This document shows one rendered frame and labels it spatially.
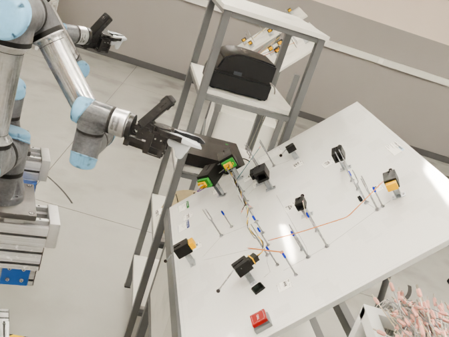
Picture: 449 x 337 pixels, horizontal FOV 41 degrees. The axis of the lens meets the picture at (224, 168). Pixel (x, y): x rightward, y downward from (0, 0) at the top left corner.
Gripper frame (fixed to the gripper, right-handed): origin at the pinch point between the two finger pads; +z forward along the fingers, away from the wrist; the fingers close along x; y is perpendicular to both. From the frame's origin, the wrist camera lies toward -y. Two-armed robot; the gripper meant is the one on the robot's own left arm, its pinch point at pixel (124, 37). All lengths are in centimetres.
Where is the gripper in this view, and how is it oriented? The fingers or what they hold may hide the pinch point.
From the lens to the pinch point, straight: 275.7
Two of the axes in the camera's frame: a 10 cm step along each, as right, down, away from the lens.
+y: -3.9, 8.3, 4.1
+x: 6.2, 5.6, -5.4
